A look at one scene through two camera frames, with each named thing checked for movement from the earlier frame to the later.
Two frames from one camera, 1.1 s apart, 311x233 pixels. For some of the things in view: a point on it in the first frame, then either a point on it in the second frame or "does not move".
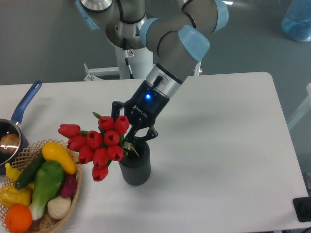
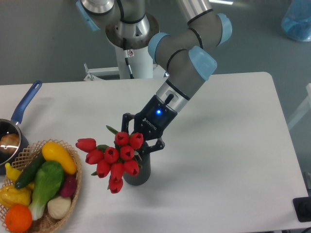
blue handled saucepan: [12, 137] does not move
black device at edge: [302, 206] does not move
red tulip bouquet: [99, 148] -> [112, 162]
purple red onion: [69, 186] does not move
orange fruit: [18, 218] does not move
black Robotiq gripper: [145, 108] -> [150, 121]
